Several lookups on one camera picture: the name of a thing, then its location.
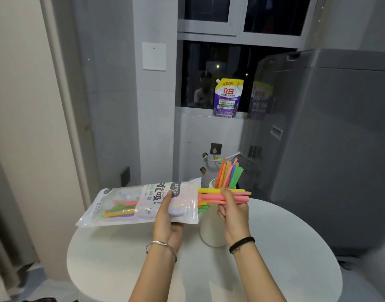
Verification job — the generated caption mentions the person's right forearm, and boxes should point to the person's right forearm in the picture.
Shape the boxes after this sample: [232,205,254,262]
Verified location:
[229,239,287,302]

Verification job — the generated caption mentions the white window frame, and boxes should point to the white window frame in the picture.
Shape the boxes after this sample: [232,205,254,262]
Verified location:
[176,0,319,110]

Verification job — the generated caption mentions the grey washing machine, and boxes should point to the grey washing machine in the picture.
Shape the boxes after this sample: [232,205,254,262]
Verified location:
[239,48,385,271]

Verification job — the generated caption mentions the loose coloured straws in packet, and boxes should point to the loose coloured straws in packet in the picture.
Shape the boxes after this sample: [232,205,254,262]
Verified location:
[103,199,140,219]

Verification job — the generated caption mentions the person's left forearm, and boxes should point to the person's left forearm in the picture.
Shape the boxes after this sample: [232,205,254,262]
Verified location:
[128,243,180,302]

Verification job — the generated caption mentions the cream cylindrical cup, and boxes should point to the cream cylindrical cup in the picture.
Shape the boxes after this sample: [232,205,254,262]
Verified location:
[199,178,240,248]

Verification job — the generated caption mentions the person's left hand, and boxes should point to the person's left hand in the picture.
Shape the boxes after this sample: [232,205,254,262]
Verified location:
[153,190,184,249]

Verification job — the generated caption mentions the clear plastic straw packet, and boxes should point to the clear plastic straw packet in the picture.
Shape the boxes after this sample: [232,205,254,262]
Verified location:
[75,177,202,228]

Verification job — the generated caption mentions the bundle of pink yellow straws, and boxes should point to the bundle of pink yellow straws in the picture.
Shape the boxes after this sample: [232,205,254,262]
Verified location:
[197,188,252,214]

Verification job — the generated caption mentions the bunch of neon straws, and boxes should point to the bunch of neon straws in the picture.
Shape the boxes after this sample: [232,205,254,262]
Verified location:
[216,157,244,189]

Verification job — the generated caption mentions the white wall switch plate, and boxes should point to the white wall switch plate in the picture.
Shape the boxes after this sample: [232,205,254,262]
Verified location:
[142,42,167,72]

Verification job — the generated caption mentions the black wrist band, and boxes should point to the black wrist band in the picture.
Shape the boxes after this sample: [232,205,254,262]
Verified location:
[229,236,255,255]

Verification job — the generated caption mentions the person's right hand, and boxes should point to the person's right hand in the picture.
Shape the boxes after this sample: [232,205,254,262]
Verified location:
[216,187,251,246]

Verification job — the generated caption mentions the silver bracelet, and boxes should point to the silver bracelet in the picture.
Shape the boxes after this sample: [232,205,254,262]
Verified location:
[145,240,178,263]

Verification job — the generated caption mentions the white hose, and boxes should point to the white hose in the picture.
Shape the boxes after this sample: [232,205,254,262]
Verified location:
[203,151,242,163]

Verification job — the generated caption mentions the purple detergent pouch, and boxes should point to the purple detergent pouch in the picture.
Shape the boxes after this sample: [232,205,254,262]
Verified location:
[213,78,244,118]

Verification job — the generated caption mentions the white door frame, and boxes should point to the white door frame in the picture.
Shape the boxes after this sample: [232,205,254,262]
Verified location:
[39,0,93,211]

